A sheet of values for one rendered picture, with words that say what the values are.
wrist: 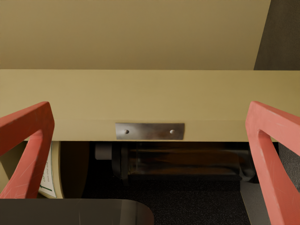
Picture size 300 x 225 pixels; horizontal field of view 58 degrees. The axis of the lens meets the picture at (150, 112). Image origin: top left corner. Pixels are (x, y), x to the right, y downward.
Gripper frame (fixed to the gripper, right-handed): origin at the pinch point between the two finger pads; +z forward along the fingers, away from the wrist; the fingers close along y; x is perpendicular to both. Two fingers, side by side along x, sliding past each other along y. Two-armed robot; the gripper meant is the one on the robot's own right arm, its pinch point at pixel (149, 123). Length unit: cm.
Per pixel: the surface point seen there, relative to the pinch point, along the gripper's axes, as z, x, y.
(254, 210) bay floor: 18.7, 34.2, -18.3
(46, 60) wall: 55, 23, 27
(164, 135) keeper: 11.8, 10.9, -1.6
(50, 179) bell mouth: 14.0, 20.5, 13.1
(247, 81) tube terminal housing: 20.0, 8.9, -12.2
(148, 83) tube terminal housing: 19.3, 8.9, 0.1
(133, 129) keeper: 11.9, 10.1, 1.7
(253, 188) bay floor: 21.2, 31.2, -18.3
